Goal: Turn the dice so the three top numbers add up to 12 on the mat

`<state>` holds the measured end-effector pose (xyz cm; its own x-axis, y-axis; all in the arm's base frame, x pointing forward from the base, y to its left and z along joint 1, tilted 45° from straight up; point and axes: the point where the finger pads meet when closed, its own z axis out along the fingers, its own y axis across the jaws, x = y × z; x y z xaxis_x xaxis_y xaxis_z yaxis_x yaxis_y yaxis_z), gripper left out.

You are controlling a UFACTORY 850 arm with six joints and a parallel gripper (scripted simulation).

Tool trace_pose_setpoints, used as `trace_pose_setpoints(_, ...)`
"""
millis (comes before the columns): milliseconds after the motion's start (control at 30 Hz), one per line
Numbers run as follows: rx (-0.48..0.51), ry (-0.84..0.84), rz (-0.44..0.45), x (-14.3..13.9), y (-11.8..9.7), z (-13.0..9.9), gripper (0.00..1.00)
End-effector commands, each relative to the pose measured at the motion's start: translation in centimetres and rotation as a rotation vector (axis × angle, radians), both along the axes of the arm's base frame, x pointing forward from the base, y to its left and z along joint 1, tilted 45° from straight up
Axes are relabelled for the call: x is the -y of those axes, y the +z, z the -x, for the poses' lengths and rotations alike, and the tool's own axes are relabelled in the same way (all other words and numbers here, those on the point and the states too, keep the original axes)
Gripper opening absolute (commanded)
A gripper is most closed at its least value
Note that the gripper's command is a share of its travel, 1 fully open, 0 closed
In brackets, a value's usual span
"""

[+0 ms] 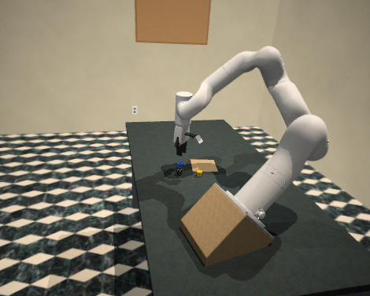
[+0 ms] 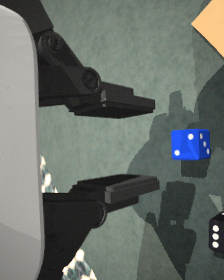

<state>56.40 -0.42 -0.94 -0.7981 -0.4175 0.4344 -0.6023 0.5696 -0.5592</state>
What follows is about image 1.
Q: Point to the black die with white pips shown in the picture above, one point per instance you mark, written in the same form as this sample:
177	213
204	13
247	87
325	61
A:
179	171

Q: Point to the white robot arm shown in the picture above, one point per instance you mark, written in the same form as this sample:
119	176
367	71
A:
304	134

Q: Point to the tan flat mat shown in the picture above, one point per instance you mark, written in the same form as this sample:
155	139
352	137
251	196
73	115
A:
204	165

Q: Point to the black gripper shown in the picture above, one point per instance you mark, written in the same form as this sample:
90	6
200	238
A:
179	136

